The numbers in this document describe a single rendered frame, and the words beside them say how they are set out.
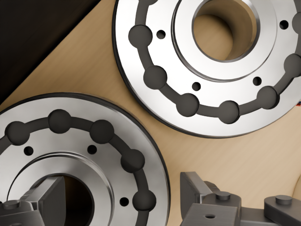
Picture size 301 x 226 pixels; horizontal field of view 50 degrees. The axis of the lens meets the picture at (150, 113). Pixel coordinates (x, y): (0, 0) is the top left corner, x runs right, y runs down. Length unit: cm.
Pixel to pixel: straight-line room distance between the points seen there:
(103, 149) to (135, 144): 1
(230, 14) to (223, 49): 2
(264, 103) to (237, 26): 4
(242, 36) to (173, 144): 7
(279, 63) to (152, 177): 8
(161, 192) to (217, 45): 9
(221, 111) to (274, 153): 6
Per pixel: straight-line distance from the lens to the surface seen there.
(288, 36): 17
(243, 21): 17
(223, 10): 18
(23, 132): 16
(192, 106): 16
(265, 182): 20
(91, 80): 18
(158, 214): 16
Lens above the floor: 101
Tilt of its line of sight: 85 degrees down
